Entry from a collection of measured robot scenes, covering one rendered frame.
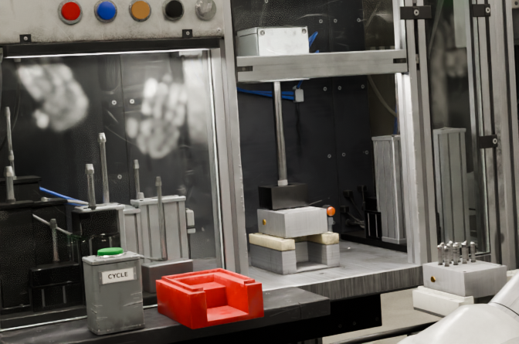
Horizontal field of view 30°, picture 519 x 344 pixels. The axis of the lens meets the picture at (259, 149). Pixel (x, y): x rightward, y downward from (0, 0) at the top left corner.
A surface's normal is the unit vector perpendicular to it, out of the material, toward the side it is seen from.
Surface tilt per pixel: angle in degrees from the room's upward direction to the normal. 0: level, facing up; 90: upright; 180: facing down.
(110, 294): 90
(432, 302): 90
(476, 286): 90
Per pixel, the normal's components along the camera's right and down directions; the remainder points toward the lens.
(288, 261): 0.44, 0.02
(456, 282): -0.90, 0.08
